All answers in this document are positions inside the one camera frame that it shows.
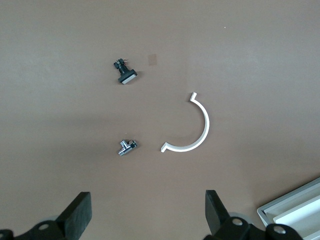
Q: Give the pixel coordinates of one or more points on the lower small metal part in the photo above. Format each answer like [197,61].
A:
[126,75]

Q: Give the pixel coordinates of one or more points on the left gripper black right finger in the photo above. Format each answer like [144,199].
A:
[215,215]

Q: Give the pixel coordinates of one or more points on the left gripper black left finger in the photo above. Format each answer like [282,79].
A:
[75,215]

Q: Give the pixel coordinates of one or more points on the chrome tee fitting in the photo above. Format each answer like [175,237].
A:
[127,147]

